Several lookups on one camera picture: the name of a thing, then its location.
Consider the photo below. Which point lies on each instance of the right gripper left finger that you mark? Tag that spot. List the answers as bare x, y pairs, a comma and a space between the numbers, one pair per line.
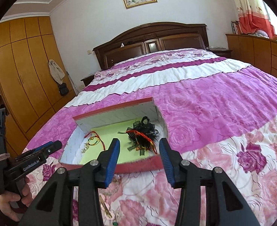
108, 160

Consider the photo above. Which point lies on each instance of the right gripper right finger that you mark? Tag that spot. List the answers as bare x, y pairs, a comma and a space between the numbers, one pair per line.
171, 162

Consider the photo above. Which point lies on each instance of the gold pink hair clip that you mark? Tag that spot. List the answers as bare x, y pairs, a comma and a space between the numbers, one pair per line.
105, 208

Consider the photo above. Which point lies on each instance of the person's left hand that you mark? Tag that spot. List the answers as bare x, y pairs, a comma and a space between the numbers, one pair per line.
7, 198

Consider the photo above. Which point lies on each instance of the black hair claw clip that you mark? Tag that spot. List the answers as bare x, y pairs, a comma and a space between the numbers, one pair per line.
142, 136

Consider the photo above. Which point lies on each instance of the pink cardboard box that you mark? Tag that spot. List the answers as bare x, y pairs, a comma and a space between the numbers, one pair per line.
96, 129

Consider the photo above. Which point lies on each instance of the pink floral bedspread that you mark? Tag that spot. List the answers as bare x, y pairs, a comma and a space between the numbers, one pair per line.
218, 112

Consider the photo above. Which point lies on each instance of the dark wooden nightstand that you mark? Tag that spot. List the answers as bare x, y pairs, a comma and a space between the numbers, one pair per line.
88, 79

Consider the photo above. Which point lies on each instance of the black hanging bag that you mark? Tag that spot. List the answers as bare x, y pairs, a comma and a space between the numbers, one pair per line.
63, 89

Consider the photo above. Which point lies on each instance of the wooden wardrobe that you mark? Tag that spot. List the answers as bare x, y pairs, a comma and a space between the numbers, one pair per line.
28, 92

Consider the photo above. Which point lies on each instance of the beige hanging bag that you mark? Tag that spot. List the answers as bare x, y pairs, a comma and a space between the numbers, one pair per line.
56, 72

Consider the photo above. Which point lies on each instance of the dark wooden headboard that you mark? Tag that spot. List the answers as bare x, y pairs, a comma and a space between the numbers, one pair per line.
151, 38

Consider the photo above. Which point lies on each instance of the wooden dresser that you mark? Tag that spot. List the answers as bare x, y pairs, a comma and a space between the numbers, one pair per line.
257, 51

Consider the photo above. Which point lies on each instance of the red white curtain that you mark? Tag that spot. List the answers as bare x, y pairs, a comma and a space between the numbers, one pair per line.
253, 17

